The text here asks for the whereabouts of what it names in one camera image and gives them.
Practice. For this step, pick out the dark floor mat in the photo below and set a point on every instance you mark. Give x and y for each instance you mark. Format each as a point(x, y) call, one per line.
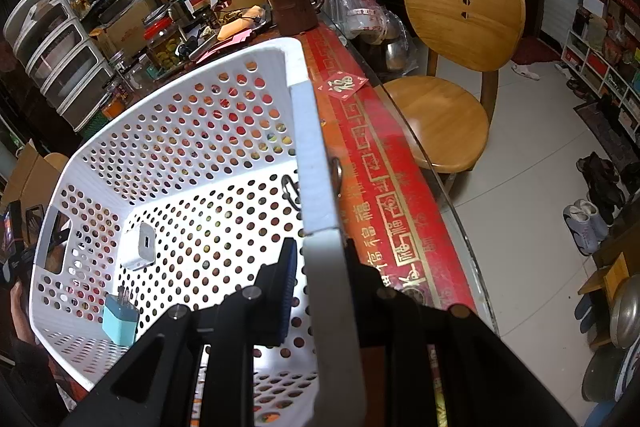
point(605, 132)

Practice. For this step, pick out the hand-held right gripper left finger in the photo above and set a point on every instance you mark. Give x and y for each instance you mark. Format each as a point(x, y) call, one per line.
point(287, 292)

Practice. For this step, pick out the open plain cardboard box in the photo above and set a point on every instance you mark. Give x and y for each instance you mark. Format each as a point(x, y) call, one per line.
point(30, 177)

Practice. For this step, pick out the white cube shelf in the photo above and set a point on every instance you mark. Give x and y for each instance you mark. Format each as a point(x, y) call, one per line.
point(600, 67)

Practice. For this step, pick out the red printed tablecloth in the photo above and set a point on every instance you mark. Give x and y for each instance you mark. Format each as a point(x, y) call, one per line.
point(390, 187)

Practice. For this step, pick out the red door mat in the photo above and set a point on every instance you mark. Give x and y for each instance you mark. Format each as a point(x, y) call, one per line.
point(535, 52)

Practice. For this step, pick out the cardboard box with red print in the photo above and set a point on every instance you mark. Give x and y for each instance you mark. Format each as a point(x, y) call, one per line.
point(125, 27)

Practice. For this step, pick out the white sneakers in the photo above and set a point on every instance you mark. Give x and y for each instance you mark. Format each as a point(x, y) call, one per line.
point(582, 224)

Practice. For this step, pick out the pink paper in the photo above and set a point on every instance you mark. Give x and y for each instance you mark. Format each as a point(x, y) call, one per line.
point(225, 47)

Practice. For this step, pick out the brown ceramic mug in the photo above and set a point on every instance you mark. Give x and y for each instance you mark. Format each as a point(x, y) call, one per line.
point(295, 4)

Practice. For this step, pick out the white charger adapter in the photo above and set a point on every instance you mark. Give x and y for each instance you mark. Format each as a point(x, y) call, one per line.
point(137, 247)

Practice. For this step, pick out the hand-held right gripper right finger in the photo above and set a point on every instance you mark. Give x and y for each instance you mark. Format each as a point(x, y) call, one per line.
point(380, 317)

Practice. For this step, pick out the glass jar with pickles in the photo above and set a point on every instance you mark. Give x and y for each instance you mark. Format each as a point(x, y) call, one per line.
point(165, 49)

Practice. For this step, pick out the white slipper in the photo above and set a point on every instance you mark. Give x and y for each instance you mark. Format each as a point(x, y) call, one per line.
point(525, 71)

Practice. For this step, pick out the white perforated plastic basket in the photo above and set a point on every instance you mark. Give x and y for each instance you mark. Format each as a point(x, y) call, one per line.
point(312, 157)

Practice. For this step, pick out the stacked white drawer organizer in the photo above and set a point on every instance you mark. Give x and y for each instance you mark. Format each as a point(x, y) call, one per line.
point(55, 52)

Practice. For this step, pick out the clear plastic bag with bowls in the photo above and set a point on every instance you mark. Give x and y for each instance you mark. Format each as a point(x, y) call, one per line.
point(360, 17)

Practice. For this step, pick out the dark shoes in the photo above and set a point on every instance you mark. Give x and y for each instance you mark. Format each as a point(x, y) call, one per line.
point(600, 177)

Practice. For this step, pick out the metal bowl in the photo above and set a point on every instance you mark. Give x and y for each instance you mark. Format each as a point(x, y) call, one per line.
point(627, 312)

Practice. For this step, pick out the red paper square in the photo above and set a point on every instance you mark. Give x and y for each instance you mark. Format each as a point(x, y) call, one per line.
point(342, 87)

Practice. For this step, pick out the light blue charger adapter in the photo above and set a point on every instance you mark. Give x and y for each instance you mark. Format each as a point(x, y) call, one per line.
point(120, 322)

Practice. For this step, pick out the yellow packet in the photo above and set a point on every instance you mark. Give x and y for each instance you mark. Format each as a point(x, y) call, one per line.
point(240, 24)

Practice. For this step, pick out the wooden chair with round seat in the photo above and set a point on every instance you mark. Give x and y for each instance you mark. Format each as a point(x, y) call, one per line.
point(450, 117)

